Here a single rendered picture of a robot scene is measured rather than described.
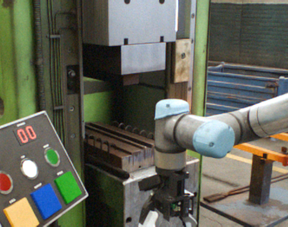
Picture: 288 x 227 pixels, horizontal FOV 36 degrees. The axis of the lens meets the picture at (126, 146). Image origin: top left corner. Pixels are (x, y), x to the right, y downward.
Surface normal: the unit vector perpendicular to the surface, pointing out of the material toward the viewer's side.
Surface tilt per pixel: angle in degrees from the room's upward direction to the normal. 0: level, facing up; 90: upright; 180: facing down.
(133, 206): 90
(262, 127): 110
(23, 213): 60
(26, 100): 90
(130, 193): 90
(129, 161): 90
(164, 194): 0
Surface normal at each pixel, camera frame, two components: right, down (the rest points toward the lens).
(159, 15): 0.63, 0.25
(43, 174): 0.78, -0.36
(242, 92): -0.64, 0.22
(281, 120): -0.66, 0.51
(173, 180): -0.88, 0.15
